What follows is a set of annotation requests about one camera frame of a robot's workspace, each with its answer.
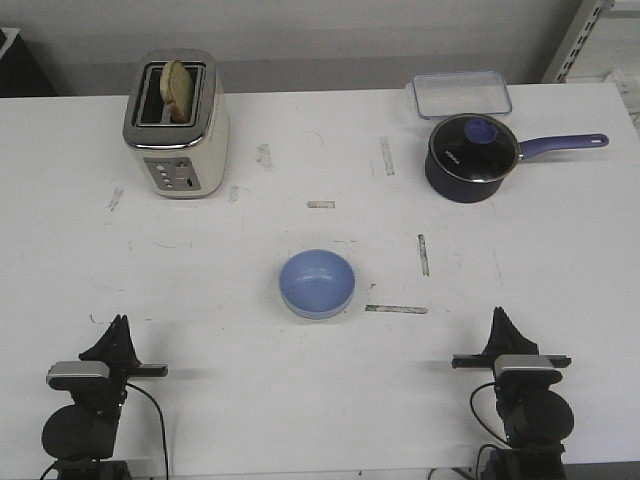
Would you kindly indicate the toast bread slice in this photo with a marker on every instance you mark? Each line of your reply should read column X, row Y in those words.
column 177, row 89

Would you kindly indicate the blue plastic bowl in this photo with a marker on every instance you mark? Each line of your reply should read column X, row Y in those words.
column 316, row 284

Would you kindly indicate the cream two-slot toaster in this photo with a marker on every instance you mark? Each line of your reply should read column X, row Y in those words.
column 181, row 161

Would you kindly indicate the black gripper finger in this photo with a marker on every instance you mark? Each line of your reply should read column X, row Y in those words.
column 515, row 342
column 107, row 347
column 127, row 350
column 496, row 343

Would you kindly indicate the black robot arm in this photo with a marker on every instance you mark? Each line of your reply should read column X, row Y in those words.
column 81, row 437
column 535, row 419

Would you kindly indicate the clear plastic food container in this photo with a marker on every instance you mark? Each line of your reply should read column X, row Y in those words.
column 440, row 95

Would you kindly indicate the glass pot lid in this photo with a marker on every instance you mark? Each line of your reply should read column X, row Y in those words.
column 474, row 147

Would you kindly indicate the dark blue saucepan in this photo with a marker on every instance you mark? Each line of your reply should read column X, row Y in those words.
column 462, row 191

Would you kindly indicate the metal shelf upright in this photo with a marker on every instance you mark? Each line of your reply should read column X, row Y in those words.
column 574, row 40

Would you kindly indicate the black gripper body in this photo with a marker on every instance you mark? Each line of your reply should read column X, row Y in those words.
column 115, row 392
column 482, row 361

